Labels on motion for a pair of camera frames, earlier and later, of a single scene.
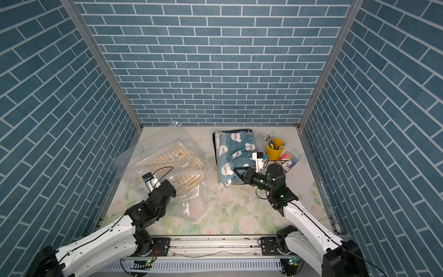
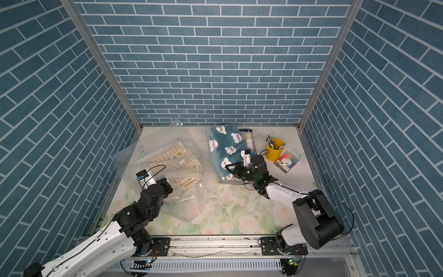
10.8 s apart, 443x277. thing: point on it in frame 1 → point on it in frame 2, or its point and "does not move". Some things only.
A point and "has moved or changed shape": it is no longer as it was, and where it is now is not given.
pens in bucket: (270, 141) does not move
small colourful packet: (287, 162) does not move
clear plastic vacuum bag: (173, 153) does not move
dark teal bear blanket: (235, 150) has moved or changed shape
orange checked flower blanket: (179, 166) does not move
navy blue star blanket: (214, 138) → (249, 141)
